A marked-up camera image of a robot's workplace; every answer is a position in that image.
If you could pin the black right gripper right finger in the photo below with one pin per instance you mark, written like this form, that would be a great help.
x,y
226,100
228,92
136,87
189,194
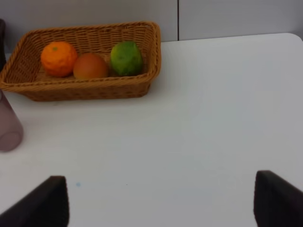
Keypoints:
x,y
277,203

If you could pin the purple translucent cup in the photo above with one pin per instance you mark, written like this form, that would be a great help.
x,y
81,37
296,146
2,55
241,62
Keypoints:
x,y
11,129

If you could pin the red peach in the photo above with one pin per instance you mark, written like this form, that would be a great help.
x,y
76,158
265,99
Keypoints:
x,y
90,66

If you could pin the orange tangerine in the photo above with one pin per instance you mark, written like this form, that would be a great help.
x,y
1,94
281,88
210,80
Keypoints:
x,y
58,59

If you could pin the orange wicker basket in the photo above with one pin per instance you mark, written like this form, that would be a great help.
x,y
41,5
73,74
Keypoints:
x,y
23,72

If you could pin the dark brown wicker basket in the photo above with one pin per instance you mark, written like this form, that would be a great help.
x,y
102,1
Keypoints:
x,y
2,48

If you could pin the green mango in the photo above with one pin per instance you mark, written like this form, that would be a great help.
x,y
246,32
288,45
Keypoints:
x,y
126,59

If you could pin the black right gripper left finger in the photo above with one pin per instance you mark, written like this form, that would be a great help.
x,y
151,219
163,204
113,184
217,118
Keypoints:
x,y
45,206

